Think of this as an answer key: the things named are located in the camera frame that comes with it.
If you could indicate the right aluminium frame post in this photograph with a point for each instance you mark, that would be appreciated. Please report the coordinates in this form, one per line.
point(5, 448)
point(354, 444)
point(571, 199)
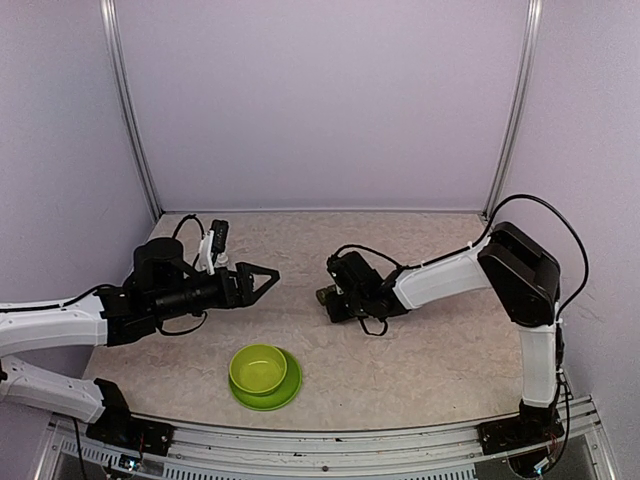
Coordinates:
point(525, 68)

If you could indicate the aluminium frame post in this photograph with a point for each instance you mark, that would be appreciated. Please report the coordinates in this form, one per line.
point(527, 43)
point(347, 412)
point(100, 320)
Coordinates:
point(525, 68)
point(109, 14)

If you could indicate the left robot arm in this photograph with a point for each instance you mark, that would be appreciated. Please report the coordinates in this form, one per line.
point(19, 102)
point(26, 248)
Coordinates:
point(161, 287)

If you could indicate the green bowl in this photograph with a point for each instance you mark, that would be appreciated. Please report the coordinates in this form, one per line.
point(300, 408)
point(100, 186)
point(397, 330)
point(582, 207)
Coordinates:
point(258, 369)

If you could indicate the white pill bottle with code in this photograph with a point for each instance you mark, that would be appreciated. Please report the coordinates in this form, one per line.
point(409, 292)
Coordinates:
point(222, 260)

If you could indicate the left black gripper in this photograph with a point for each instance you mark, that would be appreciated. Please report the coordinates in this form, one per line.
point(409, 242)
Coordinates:
point(243, 295)

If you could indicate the green plate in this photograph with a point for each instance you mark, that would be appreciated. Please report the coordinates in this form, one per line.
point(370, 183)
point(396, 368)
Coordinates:
point(285, 387)

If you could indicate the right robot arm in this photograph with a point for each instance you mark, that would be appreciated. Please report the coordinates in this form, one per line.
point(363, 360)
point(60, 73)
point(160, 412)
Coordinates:
point(469, 335)

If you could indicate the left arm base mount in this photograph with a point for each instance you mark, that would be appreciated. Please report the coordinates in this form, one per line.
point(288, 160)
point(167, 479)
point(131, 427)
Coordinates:
point(133, 433)

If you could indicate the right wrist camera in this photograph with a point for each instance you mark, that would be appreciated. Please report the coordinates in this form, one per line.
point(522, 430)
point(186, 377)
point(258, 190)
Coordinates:
point(343, 269)

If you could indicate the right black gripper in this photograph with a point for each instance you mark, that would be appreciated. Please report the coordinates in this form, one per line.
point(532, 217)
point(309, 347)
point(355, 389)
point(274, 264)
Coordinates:
point(336, 314)

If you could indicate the left aluminium frame post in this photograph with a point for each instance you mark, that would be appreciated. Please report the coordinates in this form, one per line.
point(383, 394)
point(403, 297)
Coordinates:
point(109, 14)

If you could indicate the aluminium front rail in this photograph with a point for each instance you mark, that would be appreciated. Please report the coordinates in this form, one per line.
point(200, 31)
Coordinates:
point(199, 451)

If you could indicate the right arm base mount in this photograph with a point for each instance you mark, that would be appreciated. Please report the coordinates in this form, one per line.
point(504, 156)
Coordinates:
point(513, 433)

